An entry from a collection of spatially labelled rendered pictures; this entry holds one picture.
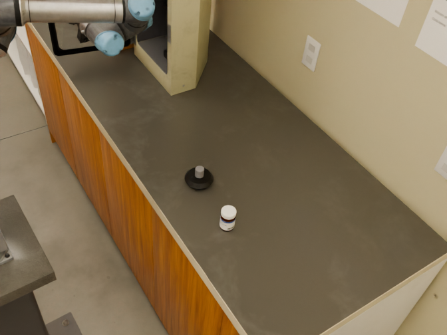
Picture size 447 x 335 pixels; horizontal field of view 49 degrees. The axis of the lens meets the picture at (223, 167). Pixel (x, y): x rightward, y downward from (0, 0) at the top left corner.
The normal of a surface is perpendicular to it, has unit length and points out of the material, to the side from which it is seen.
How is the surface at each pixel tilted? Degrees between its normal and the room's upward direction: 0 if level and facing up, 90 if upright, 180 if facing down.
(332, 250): 0
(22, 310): 90
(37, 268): 0
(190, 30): 90
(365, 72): 90
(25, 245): 0
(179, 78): 90
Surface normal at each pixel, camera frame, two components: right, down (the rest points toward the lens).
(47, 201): 0.08, -0.70
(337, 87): -0.84, 0.34
